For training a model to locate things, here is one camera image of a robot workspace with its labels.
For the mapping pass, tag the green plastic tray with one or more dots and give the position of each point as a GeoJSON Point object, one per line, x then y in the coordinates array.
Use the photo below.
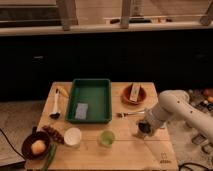
{"type": "Point", "coordinates": [96, 94]}

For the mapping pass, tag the dark brown bowl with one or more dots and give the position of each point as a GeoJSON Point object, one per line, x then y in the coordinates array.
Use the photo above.
{"type": "Point", "coordinates": [26, 146]}

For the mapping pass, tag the orange bowl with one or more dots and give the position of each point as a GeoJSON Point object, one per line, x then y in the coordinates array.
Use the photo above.
{"type": "Point", "coordinates": [126, 95]}

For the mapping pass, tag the dark metal cup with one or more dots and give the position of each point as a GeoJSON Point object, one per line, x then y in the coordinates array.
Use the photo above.
{"type": "Point", "coordinates": [144, 129]}

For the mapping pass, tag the green plastic cup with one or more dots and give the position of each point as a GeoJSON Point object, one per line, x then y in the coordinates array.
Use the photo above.
{"type": "Point", "coordinates": [106, 138]}

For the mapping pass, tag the grey sponge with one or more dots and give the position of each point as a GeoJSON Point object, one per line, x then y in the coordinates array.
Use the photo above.
{"type": "Point", "coordinates": [81, 111]}

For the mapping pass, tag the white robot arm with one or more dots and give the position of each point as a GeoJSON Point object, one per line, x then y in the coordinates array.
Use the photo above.
{"type": "Point", "coordinates": [176, 102]}

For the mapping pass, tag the white cup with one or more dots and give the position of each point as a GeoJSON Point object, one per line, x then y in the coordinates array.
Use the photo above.
{"type": "Point", "coordinates": [72, 136]}

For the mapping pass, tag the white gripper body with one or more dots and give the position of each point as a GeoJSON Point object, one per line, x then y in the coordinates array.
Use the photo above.
{"type": "Point", "coordinates": [154, 119]}

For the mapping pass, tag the green vegetable stalk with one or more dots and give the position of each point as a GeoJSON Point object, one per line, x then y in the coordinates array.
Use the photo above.
{"type": "Point", "coordinates": [50, 157]}

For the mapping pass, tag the small cardboard box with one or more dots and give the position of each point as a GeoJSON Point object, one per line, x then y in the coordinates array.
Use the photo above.
{"type": "Point", "coordinates": [135, 92]}

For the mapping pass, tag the yellow peeler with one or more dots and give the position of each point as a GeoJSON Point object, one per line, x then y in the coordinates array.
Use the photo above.
{"type": "Point", "coordinates": [63, 91]}

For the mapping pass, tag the brown dried bunch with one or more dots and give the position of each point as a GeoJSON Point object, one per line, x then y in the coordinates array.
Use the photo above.
{"type": "Point", "coordinates": [53, 133]}

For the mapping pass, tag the yellow round fruit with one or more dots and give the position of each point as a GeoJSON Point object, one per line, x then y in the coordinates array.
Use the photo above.
{"type": "Point", "coordinates": [38, 147]}

